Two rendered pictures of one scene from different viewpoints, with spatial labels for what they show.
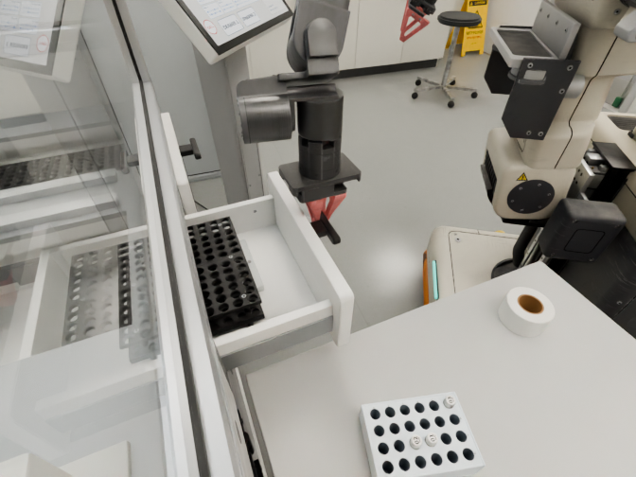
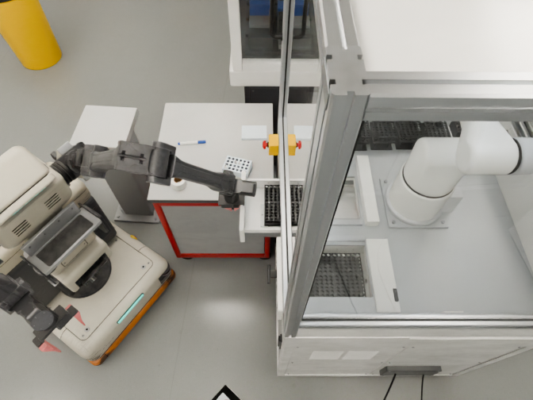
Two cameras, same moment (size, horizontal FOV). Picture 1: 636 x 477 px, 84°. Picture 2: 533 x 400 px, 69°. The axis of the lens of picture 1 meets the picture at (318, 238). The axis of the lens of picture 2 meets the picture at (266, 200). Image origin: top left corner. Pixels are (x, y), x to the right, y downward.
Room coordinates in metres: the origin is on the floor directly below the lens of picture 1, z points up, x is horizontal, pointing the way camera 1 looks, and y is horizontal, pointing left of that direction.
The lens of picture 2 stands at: (1.13, 0.43, 2.27)
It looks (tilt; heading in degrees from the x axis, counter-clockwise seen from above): 58 degrees down; 202
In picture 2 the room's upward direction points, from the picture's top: 1 degrees clockwise
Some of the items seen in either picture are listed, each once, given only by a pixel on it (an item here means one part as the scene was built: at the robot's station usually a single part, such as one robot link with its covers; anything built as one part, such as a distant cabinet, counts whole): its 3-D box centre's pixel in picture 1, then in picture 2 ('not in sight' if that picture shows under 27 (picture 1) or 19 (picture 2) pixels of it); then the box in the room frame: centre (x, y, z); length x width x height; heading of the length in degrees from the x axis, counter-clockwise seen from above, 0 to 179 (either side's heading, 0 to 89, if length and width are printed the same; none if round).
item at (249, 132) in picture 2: not in sight; (254, 132); (-0.10, -0.14, 0.77); 0.13 x 0.09 x 0.02; 114
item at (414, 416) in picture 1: (416, 438); (237, 167); (0.14, -0.12, 0.78); 0.12 x 0.08 x 0.04; 98
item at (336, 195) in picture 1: (315, 201); not in sight; (0.42, 0.00, 0.93); 0.07 x 0.07 x 0.09; 23
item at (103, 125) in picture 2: not in sight; (125, 169); (0.16, -0.88, 0.38); 0.30 x 0.30 x 0.76; 19
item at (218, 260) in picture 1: (167, 291); (290, 206); (0.30, 0.21, 0.87); 0.22 x 0.18 x 0.06; 113
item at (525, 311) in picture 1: (525, 311); (178, 182); (0.33, -0.33, 0.78); 0.07 x 0.07 x 0.04
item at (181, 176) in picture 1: (179, 167); (278, 277); (0.61, 0.28, 0.87); 0.29 x 0.02 x 0.11; 23
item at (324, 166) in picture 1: (319, 157); (231, 194); (0.42, 0.00, 1.01); 0.10 x 0.07 x 0.07; 113
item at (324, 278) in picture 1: (303, 249); (243, 205); (0.38, 0.02, 0.87); 0.29 x 0.02 x 0.11; 23
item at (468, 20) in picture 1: (447, 58); not in sight; (3.22, -1.10, 0.31); 0.59 x 0.56 x 0.62; 19
